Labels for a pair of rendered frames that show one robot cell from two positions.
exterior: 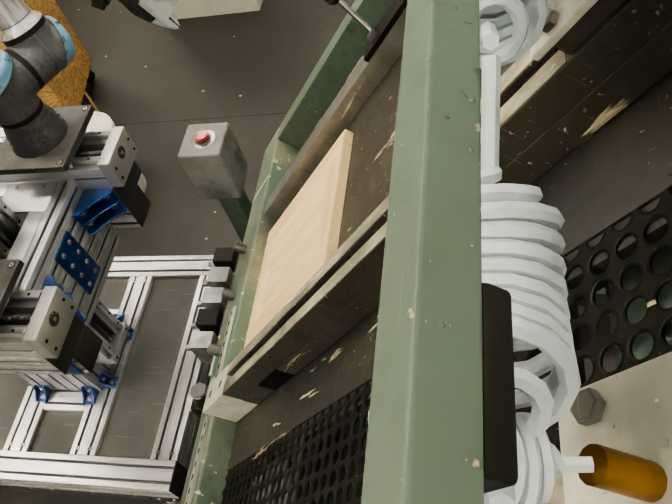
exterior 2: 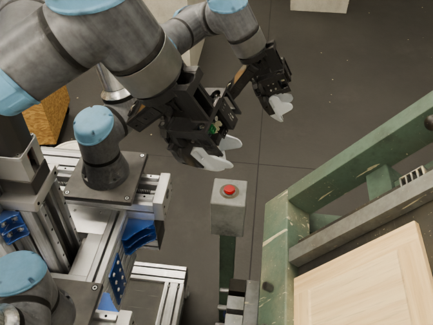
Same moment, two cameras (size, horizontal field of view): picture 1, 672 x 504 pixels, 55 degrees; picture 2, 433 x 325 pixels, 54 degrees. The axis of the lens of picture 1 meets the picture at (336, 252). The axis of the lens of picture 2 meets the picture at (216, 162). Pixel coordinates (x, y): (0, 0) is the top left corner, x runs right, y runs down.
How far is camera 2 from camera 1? 0.67 m
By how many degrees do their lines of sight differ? 13
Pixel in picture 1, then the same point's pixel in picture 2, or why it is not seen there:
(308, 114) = (321, 187)
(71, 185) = (124, 215)
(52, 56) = not seen: hidden behind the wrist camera
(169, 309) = (138, 307)
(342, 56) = (371, 155)
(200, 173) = (221, 216)
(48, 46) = not seen: hidden behind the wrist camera
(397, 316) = not seen: outside the picture
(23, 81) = (117, 133)
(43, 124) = (118, 166)
